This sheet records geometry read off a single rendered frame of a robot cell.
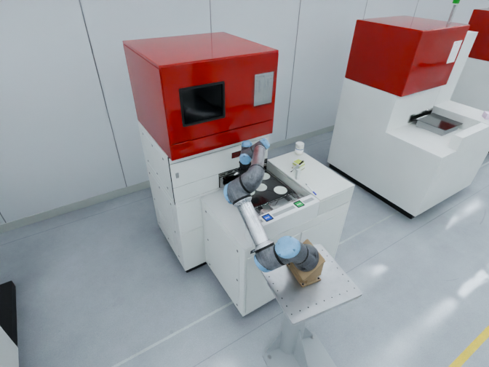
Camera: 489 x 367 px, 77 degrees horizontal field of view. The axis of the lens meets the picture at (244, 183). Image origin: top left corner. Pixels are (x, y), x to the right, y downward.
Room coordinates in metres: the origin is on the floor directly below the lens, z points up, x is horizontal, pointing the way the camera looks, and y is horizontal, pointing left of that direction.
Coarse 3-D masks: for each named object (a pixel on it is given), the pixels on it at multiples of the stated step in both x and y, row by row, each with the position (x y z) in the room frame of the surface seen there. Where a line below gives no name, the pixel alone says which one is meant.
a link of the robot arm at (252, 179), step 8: (256, 144) 1.75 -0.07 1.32; (264, 144) 1.74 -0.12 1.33; (256, 152) 1.63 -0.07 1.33; (264, 152) 1.67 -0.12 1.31; (256, 160) 1.53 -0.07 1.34; (248, 168) 1.47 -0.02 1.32; (256, 168) 1.42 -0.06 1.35; (248, 176) 1.37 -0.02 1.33; (256, 176) 1.38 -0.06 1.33; (248, 184) 1.34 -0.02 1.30; (256, 184) 1.35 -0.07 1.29
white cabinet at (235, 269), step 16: (208, 208) 1.72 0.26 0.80; (336, 208) 1.75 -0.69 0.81; (208, 224) 1.73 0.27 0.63; (304, 224) 1.58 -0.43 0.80; (320, 224) 1.67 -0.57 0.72; (336, 224) 1.77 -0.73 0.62; (208, 240) 1.75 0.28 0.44; (224, 240) 1.52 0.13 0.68; (272, 240) 1.42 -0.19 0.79; (304, 240) 1.59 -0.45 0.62; (320, 240) 1.69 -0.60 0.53; (336, 240) 1.80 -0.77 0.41; (208, 256) 1.77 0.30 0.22; (224, 256) 1.53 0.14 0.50; (240, 256) 1.35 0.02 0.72; (224, 272) 1.53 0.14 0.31; (240, 272) 1.34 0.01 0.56; (256, 272) 1.36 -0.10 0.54; (224, 288) 1.54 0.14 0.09; (240, 288) 1.34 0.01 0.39; (256, 288) 1.36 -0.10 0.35; (240, 304) 1.34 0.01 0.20; (256, 304) 1.37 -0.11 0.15
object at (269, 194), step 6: (270, 174) 2.04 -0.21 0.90; (264, 180) 1.96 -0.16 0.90; (270, 180) 1.96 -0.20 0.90; (276, 180) 1.96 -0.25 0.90; (270, 186) 1.87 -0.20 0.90; (276, 186) 1.88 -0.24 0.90; (258, 192) 1.80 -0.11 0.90; (264, 192) 1.80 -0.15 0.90; (270, 192) 1.80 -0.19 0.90; (288, 192) 1.81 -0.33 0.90; (252, 198) 1.73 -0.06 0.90; (258, 198) 1.73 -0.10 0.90; (264, 198) 1.73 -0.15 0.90; (270, 198) 1.73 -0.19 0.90; (276, 198) 1.73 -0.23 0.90; (258, 204) 1.66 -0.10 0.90
